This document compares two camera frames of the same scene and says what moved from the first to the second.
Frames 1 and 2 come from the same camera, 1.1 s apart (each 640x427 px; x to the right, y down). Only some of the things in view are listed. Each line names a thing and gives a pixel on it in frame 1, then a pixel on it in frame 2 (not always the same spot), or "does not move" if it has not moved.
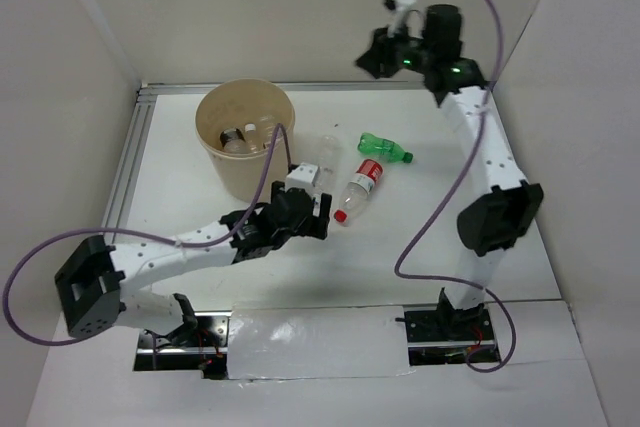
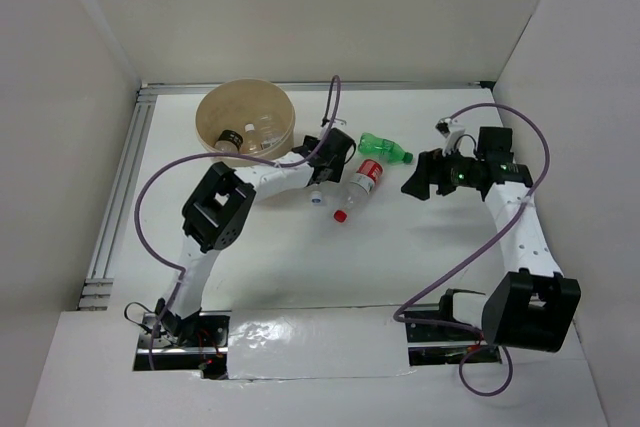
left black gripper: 317,225 to 337,171
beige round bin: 237,122 does not move
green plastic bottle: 386,148 does not move
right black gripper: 379,54 to 431,169
